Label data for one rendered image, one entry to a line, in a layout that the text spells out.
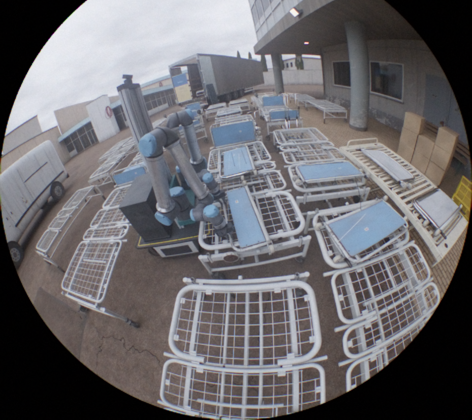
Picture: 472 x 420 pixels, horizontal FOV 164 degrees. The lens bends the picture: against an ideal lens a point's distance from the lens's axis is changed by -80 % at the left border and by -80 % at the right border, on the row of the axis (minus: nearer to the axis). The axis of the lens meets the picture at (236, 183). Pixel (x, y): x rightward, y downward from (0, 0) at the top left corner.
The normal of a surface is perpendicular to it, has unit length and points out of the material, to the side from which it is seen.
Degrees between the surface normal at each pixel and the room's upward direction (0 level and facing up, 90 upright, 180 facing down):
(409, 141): 90
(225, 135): 90
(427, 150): 90
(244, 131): 90
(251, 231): 1
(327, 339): 0
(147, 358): 0
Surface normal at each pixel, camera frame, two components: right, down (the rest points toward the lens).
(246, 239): -0.19, -0.79
